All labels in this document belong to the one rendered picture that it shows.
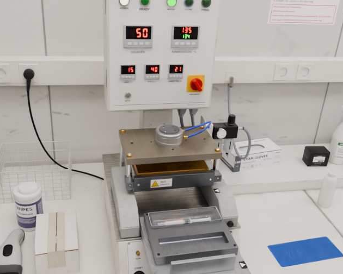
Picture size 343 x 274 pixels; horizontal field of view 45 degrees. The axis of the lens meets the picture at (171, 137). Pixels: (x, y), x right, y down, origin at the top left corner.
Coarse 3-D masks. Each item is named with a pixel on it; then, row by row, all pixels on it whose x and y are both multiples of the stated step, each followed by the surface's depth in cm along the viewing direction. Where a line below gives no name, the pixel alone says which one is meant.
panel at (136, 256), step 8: (232, 232) 115; (136, 240) 108; (128, 248) 108; (136, 248) 108; (128, 256) 108; (136, 256) 109; (144, 256) 109; (128, 264) 108; (136, 264) 109; (144, 264) 109; (128, 272) 108; (136, 272) 108; (144, 272) 109
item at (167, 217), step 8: (200, 208) 109; (208, 208) 109; (152, 216) 105; (160, 216) 105; (168, 216) 105; (176, 216) 106; (184, 216) 106; (192, 216) 106; (200, 216) 106; (208, 216) 106; (216, 216) 106; (152, 224) 102; (160, 224) 102; (168, 224) 103
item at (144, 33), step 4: (132, 28) 115; (136, 28) 115; (140, 28) 116; (144, 28) 116; (148, 28) 116; (132, 32) 115; (136, 32) 116; (140, 32) 116; (144, 32) 116; (148, 32) 116; (128, 36) 116; (132, 36) 116; (136, 36) 116; (140, 36) 117; (144, 36) 117
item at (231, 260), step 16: (144, 224) 107; (144, 240) 103; (224, 256) 93; (240, 256) 99; (160, 272) 93; (176, 272) 91; (192, 272) 92; (208, 272) 93; (224, 272) 94; (240, 272) 94
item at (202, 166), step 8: (200, 160) 121; (136, 168) 115; (144, 168) 115; (152, 168) 116; (160, 168) 116; (168, 168) 116; (176, 168) 116; (184, 168) 117; (192, 168) 117; (200, 168) 117; (208, 168) 117
